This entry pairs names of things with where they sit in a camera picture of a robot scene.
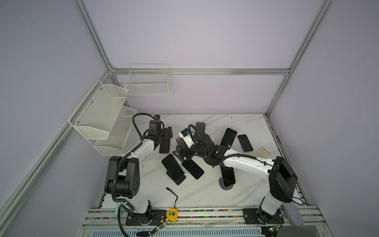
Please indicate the grey oval pad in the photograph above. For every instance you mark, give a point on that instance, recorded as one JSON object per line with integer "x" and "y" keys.
{"x": 293, "y": 214}

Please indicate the yellow tape measure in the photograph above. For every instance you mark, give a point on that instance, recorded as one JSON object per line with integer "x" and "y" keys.
{"x": 172, "y": 214}

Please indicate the grey round stand back left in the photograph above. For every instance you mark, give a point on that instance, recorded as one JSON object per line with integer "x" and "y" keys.
{"x": 180, "y": 144}

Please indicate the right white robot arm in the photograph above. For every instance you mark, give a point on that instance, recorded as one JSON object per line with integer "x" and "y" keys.
{"x": 279, "y": 174}

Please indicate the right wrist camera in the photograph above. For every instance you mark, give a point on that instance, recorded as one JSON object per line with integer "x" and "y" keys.
{"x": 186, "y": 135}

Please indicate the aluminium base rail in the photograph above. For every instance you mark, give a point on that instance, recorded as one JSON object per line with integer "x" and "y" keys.
{"x": 207, "y": 218}

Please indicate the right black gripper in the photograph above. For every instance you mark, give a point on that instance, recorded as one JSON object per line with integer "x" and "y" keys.
{"x": 182, "y": 147}

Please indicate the grey stand front centre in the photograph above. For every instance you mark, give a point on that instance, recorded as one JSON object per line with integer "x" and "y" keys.
{"x": 222, "y": 186}

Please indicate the white mesh two-tier shelf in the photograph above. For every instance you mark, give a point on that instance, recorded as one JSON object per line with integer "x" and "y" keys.
{"x": 103, "y": 119}

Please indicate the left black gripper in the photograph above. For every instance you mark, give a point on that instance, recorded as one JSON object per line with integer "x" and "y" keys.
{"x": 165, "y": 131}

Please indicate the white wire basket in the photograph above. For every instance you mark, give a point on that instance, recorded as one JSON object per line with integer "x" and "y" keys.
{"x": 148, "y": 79}

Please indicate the brown round phone stand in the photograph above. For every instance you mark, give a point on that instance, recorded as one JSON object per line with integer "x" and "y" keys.
{"x": 200, "y": 126}

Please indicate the black phone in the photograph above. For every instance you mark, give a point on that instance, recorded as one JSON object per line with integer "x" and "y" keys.
{"x": 228, "y": 138}
{"x": 228, "y": 175}
{"x": 195, "y": 170}
{"x": 172, "y": 166}
{"x": 165, "y": 146}
{"x": 245, "y": 143}

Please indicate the black folding phone stand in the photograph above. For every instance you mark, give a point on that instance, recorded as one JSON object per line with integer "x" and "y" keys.
{"x": 179, "y": 180}

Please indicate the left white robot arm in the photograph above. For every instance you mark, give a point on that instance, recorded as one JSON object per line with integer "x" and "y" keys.
{"x": 123, "y": 175}

